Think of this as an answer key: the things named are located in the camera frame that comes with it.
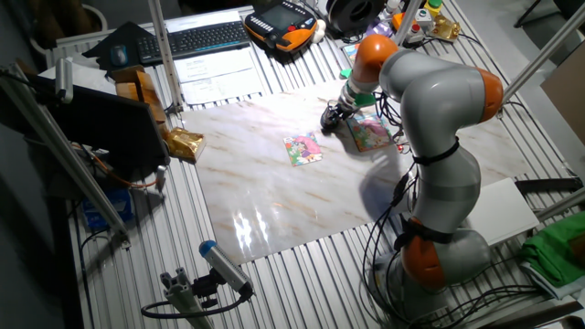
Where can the aluminium profile post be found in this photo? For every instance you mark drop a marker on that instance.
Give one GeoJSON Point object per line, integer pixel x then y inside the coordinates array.
{"type": "Point", "coordinates": [407, 20]}
{"type": "Point", "coordinates": [537, 59]}
{"type": "Point", "coordinates": [165, 55]}

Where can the silver bar camera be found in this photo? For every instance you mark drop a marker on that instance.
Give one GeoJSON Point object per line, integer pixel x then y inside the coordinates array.
{"type": "Point", "coordinates": [64, 80]}

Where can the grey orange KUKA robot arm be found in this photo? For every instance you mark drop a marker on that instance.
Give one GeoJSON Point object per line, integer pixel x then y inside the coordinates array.
{"type": "Point", "coordinates": [439, 105]}

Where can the printed white paper sheet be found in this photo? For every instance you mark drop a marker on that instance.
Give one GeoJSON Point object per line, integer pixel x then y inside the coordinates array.
{"type": "Point", "coordinates": [224, 89]}
{"type": "Point", "coordinates": [212, 64]}

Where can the dark computer mouse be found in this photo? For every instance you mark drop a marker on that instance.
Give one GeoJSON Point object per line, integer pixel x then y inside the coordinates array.
{"type": "Point", "coordinates": [119, 55]}

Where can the green printed wrist mount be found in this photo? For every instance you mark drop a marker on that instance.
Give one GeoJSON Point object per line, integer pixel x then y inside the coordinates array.
{"type": "Point", "coordinates": [364, 98]}

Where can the black mouse pad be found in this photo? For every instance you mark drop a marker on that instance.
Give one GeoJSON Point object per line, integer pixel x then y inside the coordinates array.
{"type": "Point", "coordinates": [98, 50]}

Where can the blue box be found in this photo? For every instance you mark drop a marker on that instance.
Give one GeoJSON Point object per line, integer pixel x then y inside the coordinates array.
{"type": "Point", "coordinates": [107, 210]}

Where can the green cloth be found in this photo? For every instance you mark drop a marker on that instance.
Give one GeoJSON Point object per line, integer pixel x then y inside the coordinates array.
{"type": "Point", "coordinates": [555, 249]}

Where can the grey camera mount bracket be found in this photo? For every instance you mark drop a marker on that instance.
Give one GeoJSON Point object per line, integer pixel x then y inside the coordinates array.
{"type": "Point", "coordinates": [183, 297]}

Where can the purple plastic item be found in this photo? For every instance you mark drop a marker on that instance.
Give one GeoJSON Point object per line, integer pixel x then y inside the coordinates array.
{"type": "Point", "coordinates": [379, 29]}

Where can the white round chair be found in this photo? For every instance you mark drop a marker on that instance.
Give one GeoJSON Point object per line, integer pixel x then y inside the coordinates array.
{"type": "Point", "coordinates": [98, 16]}

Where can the colourful cartoon jigsaw puzzle board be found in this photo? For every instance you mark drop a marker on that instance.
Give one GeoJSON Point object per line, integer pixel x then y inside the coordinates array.
{"type": "Point", "coordinates": [302, 150]}
{"type": "Point", "coordinates": [369, 132]}

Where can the orange plastic item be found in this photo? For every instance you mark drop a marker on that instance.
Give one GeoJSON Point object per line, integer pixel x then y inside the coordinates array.
{"type": "Point", "coordinates": [398, 20]}

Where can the black filament spool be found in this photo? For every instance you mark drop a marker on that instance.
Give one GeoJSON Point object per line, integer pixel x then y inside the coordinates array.
{"type": "Point", "coordinates": [356, 16]}

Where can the yellow box with green button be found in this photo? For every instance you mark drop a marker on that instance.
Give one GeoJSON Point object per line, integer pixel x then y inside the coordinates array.
{"type": "Point", "coordinates": [433, 8]}

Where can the brown cardboard panel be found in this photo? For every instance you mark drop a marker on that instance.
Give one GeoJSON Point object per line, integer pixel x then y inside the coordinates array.
{"type": "Point", "coordinates": [566, 96]}

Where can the black computer keyboard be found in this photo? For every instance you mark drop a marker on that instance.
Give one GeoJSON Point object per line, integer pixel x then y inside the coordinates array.
{"type": "Point", "coordinates": [194, 41]}

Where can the silver camera with blue cap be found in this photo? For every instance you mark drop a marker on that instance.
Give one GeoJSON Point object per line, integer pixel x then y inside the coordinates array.
{"type": "Point", "coordinates": [226, 267]}

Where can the flat white box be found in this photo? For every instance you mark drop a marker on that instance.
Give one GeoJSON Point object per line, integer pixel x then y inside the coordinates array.
{"type": "Point", "coordinates": [500, 210]}

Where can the plain white sheet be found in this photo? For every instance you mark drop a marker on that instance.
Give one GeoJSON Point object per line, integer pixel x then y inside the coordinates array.
{"type": "Point", "coordinates": [87, 77]}

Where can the gold foil bag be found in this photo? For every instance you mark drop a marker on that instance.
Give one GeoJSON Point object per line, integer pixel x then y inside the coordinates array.
{"type": "Point", "coordinates": [183, 144]}

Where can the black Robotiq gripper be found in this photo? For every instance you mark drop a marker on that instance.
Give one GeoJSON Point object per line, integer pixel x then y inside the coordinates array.
{"type": "Point", "coordinates": [339, 111]}

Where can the black puck with blue sticker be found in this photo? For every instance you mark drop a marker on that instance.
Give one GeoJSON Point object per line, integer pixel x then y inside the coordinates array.
{"type": "Point", "coordinates": [325, 126]}

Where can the black metal bar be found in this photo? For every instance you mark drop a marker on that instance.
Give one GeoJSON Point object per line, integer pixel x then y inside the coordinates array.
{"type": "Point", "coordinates": [548, 185]}

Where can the black monitor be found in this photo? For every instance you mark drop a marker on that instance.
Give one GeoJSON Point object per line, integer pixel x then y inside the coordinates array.
{"type": "Point", "coordinates": [114, 132]}

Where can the small grey switch box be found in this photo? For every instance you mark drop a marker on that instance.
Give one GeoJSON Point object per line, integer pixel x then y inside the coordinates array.
{"type": "Point", "coordinates": [422, 17]}

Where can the brown cardboard boxes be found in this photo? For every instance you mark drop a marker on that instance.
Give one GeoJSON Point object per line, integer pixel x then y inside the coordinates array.
{"type": "Point", "coordinates": [141, 89]}

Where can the orange black teach pendant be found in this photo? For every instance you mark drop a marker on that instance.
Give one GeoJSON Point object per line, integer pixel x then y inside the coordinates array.
{"type": "Point", "coordinates": [281, 23]}

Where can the black chair base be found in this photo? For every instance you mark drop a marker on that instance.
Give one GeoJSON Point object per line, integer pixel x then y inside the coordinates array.
{"type": "Point", "coordinates": [571, 9]}

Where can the dangling board with red light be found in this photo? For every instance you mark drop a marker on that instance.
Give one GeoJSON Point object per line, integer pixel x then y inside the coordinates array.
{"type": "Point", "coordinates": [401, 147]}

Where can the blue orange jigsaw puzzle board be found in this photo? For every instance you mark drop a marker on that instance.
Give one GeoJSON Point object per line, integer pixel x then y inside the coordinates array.
{"type": "Point", "coordinates": [351, 50]}

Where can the white rounded plastic toy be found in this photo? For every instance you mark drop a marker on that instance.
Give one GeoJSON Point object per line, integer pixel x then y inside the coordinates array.
{"type": "Point", "coordinates": [320, 31]}

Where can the aluminium frame beam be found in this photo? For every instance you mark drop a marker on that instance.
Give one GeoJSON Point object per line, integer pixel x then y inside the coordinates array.
{"type": "Point", "coordinates": [59, 151]}
{"type": "Point", "coordinates": [562, 203]}

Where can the grey box with red button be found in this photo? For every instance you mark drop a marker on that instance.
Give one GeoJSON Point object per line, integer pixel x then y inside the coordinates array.
{"type": "Point", "coordinates": [415, 33]}

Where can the white bottle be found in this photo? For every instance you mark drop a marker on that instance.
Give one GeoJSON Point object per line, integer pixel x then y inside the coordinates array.
{"type": "Point", "coordinates": [393, 5]}

